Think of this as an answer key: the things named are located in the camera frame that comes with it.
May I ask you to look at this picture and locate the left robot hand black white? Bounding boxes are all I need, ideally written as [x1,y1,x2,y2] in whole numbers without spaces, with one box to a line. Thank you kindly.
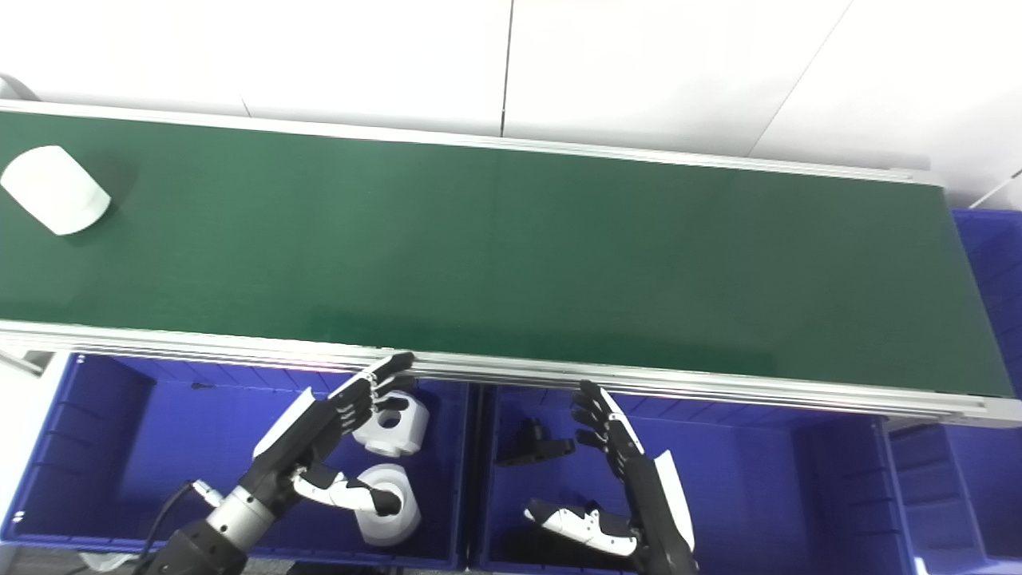
[238,352,417,517]

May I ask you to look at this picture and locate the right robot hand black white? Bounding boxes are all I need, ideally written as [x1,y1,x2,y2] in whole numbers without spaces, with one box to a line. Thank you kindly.
[523,380,700,575]

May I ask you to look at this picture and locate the white cylindrical plastic part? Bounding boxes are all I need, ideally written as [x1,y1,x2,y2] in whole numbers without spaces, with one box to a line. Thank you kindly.
[351,390,430,458]
[354,465,422,548]
[0,145,113,237]

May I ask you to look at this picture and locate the blue plastic bin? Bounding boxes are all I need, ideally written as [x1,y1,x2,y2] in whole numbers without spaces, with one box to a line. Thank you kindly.
[0,351,480,573]
[886,208,1022,575]
[467,383,919,575]

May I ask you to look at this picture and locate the green conveyor belt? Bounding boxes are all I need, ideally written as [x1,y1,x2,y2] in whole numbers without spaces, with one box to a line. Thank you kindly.
[0,110,1015,398]

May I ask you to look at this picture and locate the aluminium conveyor support strut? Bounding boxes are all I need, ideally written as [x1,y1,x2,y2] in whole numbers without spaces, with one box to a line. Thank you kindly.
[0,350,55,378]

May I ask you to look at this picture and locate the black bracket part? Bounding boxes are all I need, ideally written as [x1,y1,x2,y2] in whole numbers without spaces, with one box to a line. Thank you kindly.
[497,418,576,468]

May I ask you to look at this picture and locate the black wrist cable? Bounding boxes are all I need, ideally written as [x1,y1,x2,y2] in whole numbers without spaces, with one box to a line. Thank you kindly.
[140,478,226,560]

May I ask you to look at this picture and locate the aluminium conveyor side rail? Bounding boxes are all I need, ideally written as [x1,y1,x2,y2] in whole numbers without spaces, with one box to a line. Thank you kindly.
[0,319,1022,428]
[0,100,945,187]

